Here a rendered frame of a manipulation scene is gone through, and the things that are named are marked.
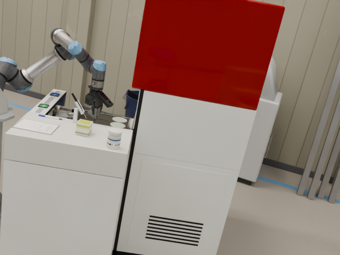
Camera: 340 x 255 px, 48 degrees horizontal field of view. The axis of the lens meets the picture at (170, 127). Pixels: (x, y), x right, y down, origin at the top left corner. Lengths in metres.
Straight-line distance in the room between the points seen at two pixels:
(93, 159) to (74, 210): 0.34
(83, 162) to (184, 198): 0.77
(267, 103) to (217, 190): 1.62
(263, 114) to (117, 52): 2.07
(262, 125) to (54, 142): 2.43
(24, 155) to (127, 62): 3.05
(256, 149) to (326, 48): 1.36
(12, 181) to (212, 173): 1.16
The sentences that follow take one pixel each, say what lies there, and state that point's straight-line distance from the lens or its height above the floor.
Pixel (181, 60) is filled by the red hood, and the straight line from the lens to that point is 2.21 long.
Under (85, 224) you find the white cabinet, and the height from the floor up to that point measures 0.50.
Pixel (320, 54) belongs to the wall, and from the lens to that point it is 4.60.
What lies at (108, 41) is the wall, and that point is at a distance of 5.05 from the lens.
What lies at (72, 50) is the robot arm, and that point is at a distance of 2.30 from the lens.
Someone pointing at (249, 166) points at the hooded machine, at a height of 0.22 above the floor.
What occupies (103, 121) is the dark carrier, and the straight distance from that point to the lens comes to 2.59.
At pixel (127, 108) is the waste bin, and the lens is 4.52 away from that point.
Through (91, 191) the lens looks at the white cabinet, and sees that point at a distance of 2.14.
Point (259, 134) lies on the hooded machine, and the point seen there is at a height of 0.59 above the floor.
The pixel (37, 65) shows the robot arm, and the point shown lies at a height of 1.14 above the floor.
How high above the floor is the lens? 1.81
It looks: 20 degrees down
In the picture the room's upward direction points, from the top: 12 degrees clockwise
